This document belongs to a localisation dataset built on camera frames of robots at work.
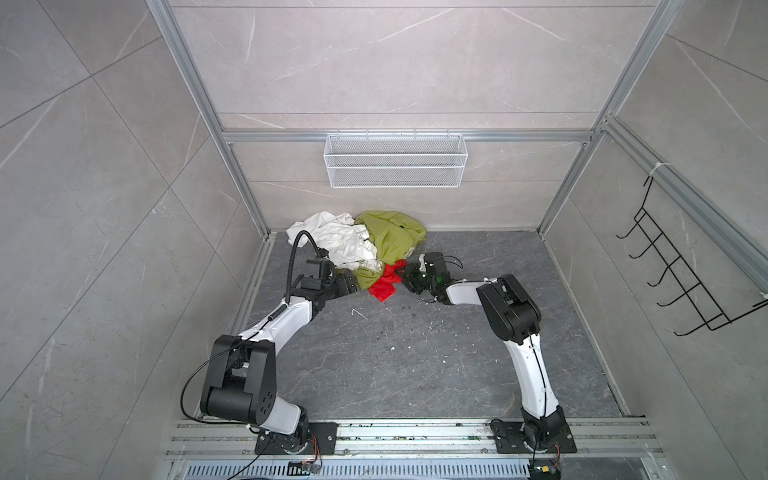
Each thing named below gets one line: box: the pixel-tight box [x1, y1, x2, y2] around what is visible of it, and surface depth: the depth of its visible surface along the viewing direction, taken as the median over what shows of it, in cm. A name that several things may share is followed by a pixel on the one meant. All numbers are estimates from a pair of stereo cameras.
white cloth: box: [286, 211, 382, 271], surface depth 109 cm
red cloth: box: [368, 259, 408, 303], surface depth 104 cm
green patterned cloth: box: [352, 210, 428, 290], surface depth 104 cm
